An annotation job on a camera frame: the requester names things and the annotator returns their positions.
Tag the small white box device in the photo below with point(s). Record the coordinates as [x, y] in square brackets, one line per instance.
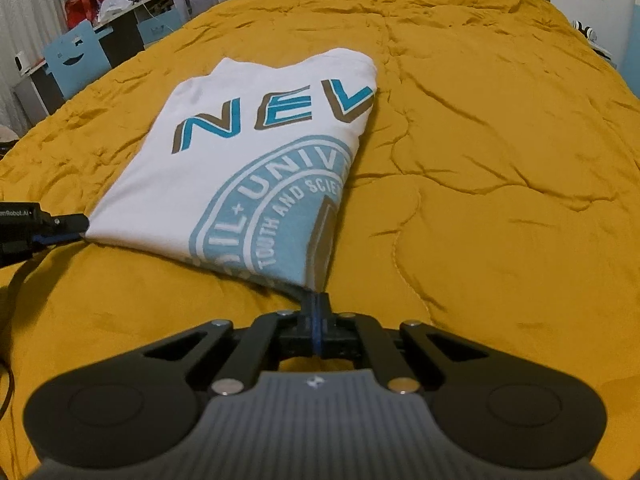
[23, 62]

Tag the cluttered desk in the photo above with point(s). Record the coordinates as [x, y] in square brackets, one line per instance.
[120, 30]

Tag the blue smiley-face chair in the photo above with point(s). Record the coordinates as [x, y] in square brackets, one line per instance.
[75, 60]

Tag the white curtain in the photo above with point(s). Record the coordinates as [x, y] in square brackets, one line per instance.
[27, 35]

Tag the white cloth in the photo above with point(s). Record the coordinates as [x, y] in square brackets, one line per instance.
[115, 6]

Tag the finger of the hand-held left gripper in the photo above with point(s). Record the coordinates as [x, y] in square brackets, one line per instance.
[70, 221]
[55, 237]

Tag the red bag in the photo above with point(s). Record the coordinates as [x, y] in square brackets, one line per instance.
[82, 10]

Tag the yellow quilted blanket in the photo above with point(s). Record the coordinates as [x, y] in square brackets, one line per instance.
[475, 185]

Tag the black and white headphones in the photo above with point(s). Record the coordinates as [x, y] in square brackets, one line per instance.
[584, 30]

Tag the white and blue nightstand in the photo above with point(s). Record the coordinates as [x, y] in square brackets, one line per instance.
[600, 50]

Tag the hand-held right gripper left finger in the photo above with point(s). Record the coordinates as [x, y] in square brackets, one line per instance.
[235, 355]

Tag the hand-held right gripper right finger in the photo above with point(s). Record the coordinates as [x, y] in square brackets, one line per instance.
[387, 355]

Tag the white printed sweatshirt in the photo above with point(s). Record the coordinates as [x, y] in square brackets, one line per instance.
[250, 170]

